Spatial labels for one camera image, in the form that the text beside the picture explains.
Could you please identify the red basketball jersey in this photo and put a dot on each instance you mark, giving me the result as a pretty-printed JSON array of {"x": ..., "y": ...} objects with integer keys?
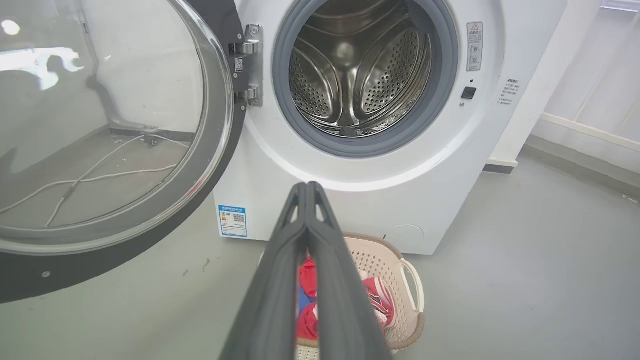
[{"x": 380, "y": 300}]

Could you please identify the round black glass washer door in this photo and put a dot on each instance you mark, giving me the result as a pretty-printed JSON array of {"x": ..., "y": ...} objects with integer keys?
[{"x": 100, "y": 270}]

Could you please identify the cream perforated laundry basket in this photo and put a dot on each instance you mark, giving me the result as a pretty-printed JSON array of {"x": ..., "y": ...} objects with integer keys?
[{"x": 395, "y": 330}]

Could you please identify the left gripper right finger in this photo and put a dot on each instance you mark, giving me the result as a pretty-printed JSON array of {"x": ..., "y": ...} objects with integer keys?
[{"x": 345, "y": 320}]

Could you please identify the metal door hinge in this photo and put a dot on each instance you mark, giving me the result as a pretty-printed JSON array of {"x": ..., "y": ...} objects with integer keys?
[{"x": 254, "y": 65}]

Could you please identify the steel perforated washer drum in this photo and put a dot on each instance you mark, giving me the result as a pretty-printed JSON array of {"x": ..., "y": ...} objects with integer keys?
[{"x": 350, "y": 75}]

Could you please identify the grey drain pipe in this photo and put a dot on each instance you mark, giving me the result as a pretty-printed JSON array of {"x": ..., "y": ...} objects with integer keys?
[{"x": 112, "y": 112}]

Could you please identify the grey warning sticker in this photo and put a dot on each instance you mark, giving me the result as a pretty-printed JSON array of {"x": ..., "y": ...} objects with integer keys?
[{"x": 475, "y": 47}]

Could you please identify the blue energy label sticker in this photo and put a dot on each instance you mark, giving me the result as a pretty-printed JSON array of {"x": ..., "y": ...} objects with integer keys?
[{"x": 232, "y": 221}]

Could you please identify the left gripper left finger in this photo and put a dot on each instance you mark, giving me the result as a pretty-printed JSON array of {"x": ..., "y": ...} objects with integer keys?
[{"x": 270, "y": 310}]

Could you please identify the white front-load washing machine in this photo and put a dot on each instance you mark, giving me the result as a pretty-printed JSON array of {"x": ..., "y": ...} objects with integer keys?
[{"x": 450, "y": 175}]

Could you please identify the small QR code sticker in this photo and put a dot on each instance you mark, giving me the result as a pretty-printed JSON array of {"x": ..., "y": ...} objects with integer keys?
[{"x": 239, "y": 64}]

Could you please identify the round white filter cover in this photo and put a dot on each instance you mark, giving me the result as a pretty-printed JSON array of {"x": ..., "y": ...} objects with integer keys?
[{"x": 405, "y": 237}]

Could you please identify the black door latch socket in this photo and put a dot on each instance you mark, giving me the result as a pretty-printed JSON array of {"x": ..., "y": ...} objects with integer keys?
[{"x": 468, "y": 93}]

